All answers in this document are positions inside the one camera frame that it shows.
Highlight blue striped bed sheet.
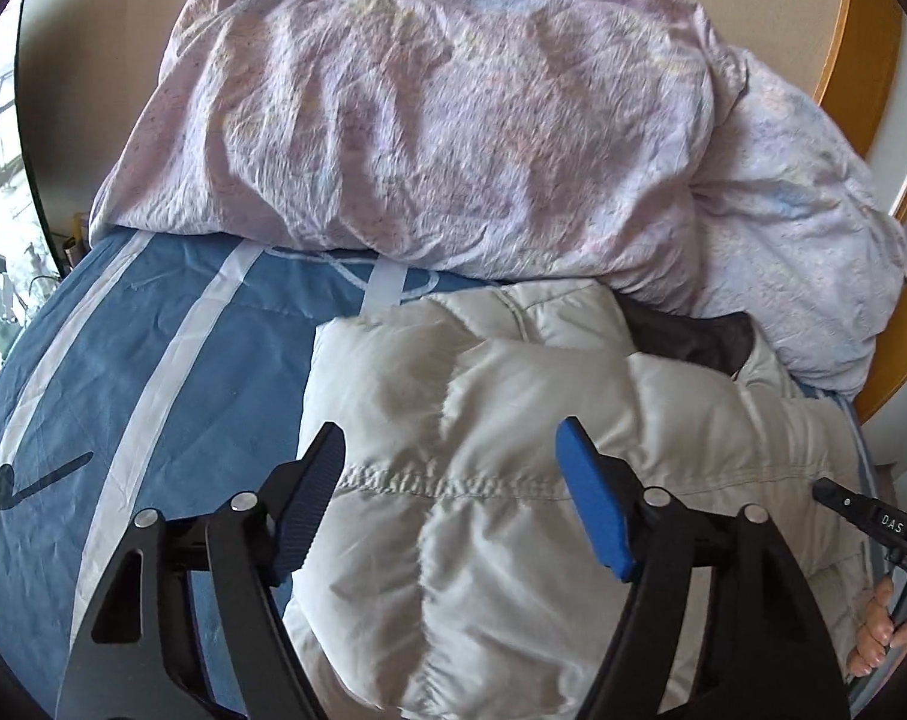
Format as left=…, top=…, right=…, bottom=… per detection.
left=0, top=229, right=878, bottom=720

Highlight orange wooden frame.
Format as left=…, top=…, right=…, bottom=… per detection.
left=813, top=0, right=907, bottom=425

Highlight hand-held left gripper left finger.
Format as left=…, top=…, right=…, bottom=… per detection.
left=55, top=422, right=347, bottom=720

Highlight pink crinkled quilt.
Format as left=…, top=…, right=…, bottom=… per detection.
left=89, top=0, right=750, bottom=299

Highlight person's right hand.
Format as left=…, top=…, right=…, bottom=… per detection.
left=845, top=577, right=907, bottom=680

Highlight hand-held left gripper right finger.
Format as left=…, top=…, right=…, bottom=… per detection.
left=556, top=416, right=852, bottom=720

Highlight pink floral pillow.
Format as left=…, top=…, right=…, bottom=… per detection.
left=689, top=45, right=907, bottom=400

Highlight white puffer jacket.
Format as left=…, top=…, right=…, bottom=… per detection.
left=283, top=279, right=878, bottom=720

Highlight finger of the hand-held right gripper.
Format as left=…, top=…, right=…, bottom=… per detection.
left=812, top=477, right=878, bottom=532

